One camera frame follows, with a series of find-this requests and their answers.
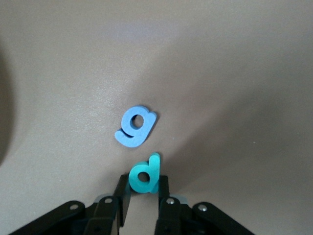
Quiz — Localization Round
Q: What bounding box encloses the teal foam letter p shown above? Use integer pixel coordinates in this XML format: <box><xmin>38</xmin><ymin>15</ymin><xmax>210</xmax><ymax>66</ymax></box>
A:
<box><xmin>128</xmin><ymin>152</ymin><xmax>162</xmax><ymax>194</ymax></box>

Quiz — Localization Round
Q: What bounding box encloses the blue foam letter g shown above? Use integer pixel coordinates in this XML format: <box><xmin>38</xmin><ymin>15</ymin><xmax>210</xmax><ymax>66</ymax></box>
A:
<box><xmin>114</xmin><ymin>105</ymin><xmax>157</xmax><ymax>149</ymax></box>

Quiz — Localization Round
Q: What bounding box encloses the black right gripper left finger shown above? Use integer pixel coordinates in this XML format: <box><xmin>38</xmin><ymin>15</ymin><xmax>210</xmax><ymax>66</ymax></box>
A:
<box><xmin>9</xmin><ymin>173</ymin><xmax>132</xmax><ymax>235</ymax></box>

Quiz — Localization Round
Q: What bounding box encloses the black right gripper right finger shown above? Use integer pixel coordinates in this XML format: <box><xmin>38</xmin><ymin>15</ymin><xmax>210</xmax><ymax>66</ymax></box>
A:
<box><xmin>155</xmin><ymin>175</ymin><xmax>255</xmax><ymax>235</ymax></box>

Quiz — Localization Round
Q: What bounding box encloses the brown table cover sheet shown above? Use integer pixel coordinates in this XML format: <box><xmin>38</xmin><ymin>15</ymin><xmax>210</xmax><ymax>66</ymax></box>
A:
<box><xmin>0</xmin><ymin>0</ymin><xmax>313</xmax><ymax>235</ymax></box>

